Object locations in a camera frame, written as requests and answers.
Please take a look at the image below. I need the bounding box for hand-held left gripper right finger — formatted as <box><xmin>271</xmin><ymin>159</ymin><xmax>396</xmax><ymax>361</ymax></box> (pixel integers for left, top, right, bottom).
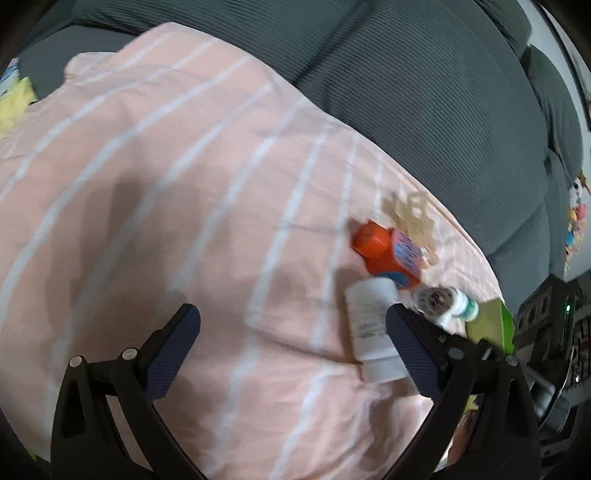
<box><xmin>385</xmin><ymin>302</ymin><xmax>542</xmax><ymax>480</ymax></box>

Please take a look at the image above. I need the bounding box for green label white bottle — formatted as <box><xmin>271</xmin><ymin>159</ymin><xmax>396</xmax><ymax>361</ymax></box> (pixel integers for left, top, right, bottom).
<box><xmin>416</xmin><ymin>285</ymin><xmax>481</xmax><ymax>326</ymax></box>

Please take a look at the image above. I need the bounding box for orange bottle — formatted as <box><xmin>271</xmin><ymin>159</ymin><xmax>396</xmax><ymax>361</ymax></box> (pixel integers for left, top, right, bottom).
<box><xmin>352</xmin><ymin>222</ymin><xmax>426</xmax><ymax>291</ymax></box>

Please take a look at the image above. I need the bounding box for grey ribbed sofa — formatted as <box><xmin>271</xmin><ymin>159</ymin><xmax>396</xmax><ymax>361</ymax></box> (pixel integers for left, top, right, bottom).
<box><xmin>18</xmin><ymin>0</ymin><xmax>591</xmax><ymax>305</ymax></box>

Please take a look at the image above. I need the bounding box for green cardboard box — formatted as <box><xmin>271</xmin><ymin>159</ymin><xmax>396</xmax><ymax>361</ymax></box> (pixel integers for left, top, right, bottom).
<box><xmin>464</xmin><ymin>298</ymin><xmax>517</xmax><ymax>354</ymax></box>

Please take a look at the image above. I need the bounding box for white plastic bottle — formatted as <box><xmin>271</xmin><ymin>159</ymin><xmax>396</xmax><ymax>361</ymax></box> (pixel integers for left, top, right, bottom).
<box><xmin>345</xmin><ymin>276</ymin><xmax>409</xmax><ymax>384</ymax></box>

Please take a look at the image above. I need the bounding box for yellow printed cloth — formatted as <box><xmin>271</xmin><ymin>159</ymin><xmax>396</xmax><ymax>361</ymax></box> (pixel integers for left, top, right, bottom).
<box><xmin>0</xmin><ymin>76</ymin><xmax>37</xmax><ymax>139</ymax></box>

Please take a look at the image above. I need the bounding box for beige snowflake ornament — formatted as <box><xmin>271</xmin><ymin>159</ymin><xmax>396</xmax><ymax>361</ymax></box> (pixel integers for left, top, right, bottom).
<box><xmin>383</xmin><ymin>191</ymin><xmax>439</xmax><ymax>268</ymax></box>

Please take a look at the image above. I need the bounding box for colourful hanging toy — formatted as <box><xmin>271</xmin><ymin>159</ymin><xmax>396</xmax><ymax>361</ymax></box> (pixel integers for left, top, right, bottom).
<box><xmin>563</xmin><ymin>173</ymin><xmax>591</xmax><ymax>278</ymax></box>

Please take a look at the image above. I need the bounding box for pink striped blanket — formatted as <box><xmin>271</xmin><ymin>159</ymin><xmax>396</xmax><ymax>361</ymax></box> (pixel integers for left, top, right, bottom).
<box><xmin>0</xmin><ymin>21</ymin><xmax>509</xmax><ymax>480</ymax></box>

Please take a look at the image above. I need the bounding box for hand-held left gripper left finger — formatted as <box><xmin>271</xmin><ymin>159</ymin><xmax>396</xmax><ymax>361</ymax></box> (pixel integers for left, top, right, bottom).
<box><xmin>50</xmin><ymin>303</ymin><xmax>202</xmax><ymax>480</ymax></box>

